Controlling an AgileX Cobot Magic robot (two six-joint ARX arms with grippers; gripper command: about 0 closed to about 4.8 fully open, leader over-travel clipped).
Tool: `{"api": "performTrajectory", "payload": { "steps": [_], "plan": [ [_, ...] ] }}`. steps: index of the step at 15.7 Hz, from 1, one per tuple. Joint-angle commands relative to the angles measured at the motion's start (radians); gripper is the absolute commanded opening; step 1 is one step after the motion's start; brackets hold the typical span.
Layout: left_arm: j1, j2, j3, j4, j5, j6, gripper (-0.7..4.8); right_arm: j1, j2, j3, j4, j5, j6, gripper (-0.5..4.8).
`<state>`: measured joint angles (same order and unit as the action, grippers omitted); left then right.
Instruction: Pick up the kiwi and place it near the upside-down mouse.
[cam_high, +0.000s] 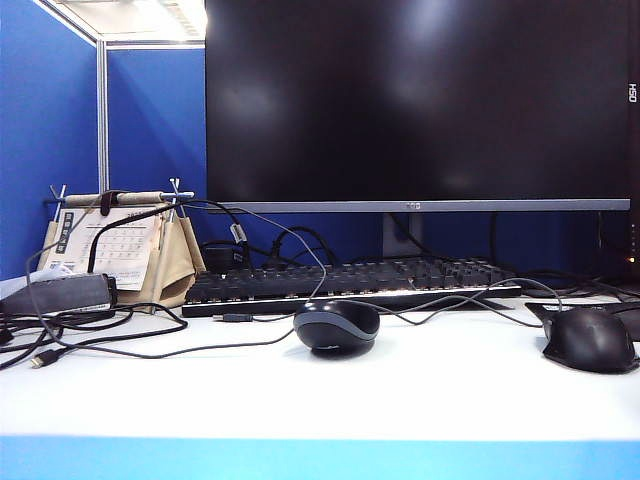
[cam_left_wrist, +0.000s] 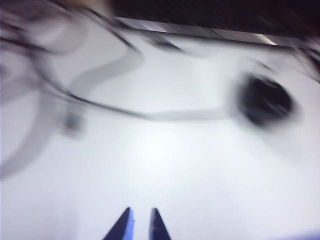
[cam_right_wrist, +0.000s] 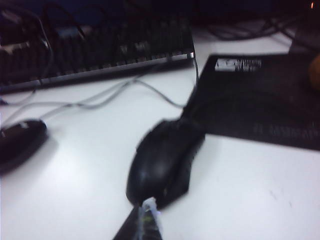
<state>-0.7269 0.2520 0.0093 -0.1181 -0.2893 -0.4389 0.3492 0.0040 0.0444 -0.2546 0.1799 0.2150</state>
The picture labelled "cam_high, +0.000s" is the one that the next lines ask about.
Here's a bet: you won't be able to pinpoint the black mechanical keyboard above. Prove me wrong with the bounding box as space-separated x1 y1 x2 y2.
180 255 524 319

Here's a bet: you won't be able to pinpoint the black and grey mouse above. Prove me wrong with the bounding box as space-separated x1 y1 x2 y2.
292 298 381 357

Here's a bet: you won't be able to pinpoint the large black computer monitor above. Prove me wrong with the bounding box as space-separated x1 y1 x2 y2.
204 0 632 214

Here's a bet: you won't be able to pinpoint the all black mouse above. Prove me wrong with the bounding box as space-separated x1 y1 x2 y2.
542 305 640 375

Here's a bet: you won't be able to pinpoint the black tangled desk cables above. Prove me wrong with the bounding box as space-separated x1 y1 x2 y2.
0 307 136 351

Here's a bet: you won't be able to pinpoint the grey monitor stand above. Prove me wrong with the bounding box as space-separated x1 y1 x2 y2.
382 212 424 259

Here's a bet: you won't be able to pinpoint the black power adapter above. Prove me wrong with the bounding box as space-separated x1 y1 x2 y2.
202 241 250 274

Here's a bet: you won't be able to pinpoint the beige canvas desk calendar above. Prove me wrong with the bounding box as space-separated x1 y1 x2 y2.
37 177 207 314

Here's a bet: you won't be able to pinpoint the aluminium partition post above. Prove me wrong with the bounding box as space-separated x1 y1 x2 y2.
95 39 110 194

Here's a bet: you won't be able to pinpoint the thin grey mouse cable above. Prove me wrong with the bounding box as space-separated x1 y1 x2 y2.
24 198 329 360

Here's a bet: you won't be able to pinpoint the thick black tagged cable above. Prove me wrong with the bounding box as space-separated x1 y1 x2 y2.
87 198 251 274

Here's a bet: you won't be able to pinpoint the black cable with USB plug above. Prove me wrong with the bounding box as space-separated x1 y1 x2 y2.
0 299 190 371

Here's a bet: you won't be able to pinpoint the ceiling light panel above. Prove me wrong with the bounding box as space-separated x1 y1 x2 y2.
37 0 207 42

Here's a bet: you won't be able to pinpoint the grey wavy cable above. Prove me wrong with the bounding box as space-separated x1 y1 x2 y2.
374 277 566 329

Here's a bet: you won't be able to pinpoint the black HSD monitor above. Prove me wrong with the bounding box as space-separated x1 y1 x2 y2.
627 0 640 282

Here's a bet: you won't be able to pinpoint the black rectangular hub box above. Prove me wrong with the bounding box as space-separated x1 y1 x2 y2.
0 272 119 316

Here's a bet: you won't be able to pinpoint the black looped cable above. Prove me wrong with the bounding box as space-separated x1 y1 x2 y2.
249 224 341 269

